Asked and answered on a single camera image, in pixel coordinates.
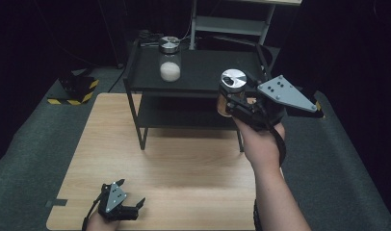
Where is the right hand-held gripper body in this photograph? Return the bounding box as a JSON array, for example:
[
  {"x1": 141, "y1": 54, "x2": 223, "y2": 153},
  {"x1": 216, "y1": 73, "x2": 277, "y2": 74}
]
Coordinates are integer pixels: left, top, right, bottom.
[{"x1": 226, "y1": 74, "x2": 319, "y2": 132}]

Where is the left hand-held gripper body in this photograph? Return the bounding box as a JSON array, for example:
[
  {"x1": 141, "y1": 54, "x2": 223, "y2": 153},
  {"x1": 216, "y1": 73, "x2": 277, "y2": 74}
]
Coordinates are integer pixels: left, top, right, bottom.
[{"x1": 97, "y1": 181, "x2": 141, "y2": 222}]

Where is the glass jar with brown contents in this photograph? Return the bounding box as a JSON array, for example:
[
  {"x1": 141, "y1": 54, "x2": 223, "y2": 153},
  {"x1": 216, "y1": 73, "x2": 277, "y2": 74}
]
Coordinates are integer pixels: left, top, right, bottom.
[{"x1": 216, "y1": 68, "x2": 248, "y2": 118}]

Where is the black two-tier shelf rack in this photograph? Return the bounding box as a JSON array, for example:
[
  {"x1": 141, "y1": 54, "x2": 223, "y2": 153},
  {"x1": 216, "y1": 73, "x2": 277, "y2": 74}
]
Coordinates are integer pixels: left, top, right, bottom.
[{"x1": 123, "y1": 38, "x2": 275, "y2": 153}]

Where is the glass jar with white powder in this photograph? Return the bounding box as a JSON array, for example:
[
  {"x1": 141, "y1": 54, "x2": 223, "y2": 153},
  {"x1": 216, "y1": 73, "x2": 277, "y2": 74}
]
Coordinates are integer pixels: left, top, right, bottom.
[{"x1": 157, "y1": 36, "x2": 182, "y2": 83}]

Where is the person's left hand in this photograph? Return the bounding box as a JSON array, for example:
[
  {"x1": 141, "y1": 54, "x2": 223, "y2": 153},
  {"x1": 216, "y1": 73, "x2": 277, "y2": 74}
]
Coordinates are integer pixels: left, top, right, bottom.
[{"x1": 85, "y1": 211, "x2": 121, "y2": 231}]

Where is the person's right hand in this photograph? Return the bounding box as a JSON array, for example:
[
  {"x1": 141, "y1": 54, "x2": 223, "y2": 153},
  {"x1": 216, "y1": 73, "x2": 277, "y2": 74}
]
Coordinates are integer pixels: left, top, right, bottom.
[{"x1": 231, "y1": 115, "x2": 286, "y2": 171}]

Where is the grey tape piece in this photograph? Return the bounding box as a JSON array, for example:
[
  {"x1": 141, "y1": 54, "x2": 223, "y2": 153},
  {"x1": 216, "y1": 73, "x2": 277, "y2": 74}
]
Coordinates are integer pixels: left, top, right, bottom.
[{"x1": 44, "y1": 198, "x2": 69, "y2": 208}]

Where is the grey metal stand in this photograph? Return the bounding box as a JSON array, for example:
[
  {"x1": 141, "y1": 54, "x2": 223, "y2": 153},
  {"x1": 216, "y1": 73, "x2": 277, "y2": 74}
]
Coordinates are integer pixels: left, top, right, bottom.
[{"x1": 188, "y1": 0, "x2": 303, "y2": 51}]

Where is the black power strip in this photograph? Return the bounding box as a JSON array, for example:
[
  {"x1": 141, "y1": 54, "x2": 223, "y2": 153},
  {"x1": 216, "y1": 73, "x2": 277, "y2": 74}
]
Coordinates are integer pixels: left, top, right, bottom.
[{"x1": 138, "y1": 29, "x2": 164, "y2": 44}]

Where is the left gripper black strap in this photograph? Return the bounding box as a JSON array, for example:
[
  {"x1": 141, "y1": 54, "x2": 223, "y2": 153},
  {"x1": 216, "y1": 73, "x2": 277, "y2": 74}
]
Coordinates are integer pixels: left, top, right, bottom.
[{"x1": 81, "y1": 192, "x2": 105, "y2": 231}]

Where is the gripper black strap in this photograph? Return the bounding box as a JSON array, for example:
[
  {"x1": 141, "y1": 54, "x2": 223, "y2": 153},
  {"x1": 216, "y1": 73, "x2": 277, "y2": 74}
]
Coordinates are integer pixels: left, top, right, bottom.
[
  {"x1": 270, "y1": 127, "x2": 288, "y2": 168},
  {"x1": 81, "y1": 192, "x2": 105, "y2": 231}
]

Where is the right gripper black strap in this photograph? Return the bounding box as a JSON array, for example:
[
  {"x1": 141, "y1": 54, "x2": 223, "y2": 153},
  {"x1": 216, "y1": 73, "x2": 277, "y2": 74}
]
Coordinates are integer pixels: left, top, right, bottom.
[{"x1": 270, "y1": 127, "x2": 288, "y2": 168}]

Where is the white cable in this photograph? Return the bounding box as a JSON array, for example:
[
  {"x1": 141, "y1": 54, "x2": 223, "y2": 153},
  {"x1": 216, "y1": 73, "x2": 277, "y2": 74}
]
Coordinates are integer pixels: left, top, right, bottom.
[{"x1": 178, "y1": 18, "x2": 194, "y2": 42}]

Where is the black cable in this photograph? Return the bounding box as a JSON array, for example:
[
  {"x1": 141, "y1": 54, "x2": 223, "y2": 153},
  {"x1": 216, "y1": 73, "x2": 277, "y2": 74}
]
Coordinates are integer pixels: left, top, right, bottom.
[{"x1": 107, "y1": 63, "x2": 126, "y2": 94}]

